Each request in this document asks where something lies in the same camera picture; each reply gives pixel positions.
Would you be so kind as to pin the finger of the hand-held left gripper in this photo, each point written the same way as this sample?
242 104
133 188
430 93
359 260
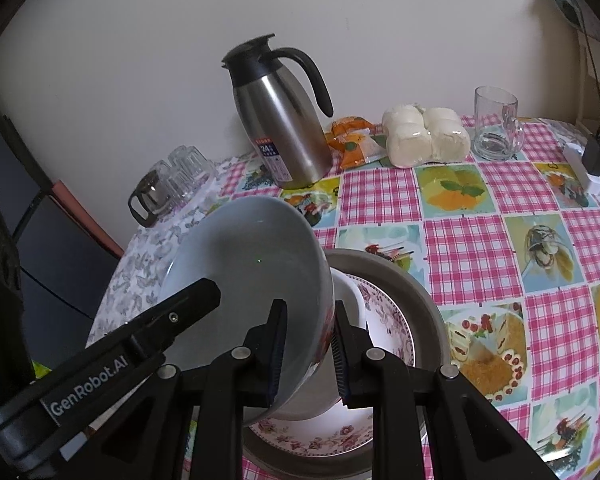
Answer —
180 312

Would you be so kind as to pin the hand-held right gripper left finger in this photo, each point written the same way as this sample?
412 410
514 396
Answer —
277 350

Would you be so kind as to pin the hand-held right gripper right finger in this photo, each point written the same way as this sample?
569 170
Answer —
339 360

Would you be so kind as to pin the round floral rim plate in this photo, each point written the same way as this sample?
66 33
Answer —
385 330

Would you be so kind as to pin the small white bowl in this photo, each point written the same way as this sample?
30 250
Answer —
350 305

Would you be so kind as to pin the pale blue bowl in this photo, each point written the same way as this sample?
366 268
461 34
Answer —
250 260

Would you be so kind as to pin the stainless steel pan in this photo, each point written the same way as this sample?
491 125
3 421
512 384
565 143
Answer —
425 320

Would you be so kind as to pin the clear glass tumbler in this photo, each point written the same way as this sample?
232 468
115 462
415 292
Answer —
197 167
177 177

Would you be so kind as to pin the stainless steel thermos jug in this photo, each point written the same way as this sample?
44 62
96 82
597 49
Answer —
285 125

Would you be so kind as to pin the orange snack packet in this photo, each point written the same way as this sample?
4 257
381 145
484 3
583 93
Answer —
355 145

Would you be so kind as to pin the bag of white steamed buns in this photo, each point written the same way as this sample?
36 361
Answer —
425 135

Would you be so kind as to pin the clear glass mug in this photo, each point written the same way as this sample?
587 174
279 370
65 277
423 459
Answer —
495 130

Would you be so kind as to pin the black power adapter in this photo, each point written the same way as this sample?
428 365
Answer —
596 155

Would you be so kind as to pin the grey floral cushion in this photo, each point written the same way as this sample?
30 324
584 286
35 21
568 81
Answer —
567 2

